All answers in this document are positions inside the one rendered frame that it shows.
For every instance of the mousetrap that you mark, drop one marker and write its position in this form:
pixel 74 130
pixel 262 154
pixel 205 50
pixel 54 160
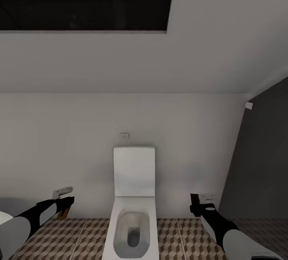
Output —
pixel 63 214
pixel 195 199

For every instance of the toilet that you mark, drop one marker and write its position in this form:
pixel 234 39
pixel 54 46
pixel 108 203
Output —
pixel 132 232

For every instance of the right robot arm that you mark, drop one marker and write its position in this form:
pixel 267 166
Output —
pixel 235 244

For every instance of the fixed window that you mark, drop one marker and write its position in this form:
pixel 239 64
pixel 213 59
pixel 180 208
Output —
pixel 84 14

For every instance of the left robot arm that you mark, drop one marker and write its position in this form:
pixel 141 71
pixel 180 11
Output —
pixel 16 231

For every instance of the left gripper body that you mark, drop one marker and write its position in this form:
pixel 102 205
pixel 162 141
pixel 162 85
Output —
pixel 63 203

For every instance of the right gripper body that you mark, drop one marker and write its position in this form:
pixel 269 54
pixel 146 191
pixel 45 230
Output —
pixel 197 208

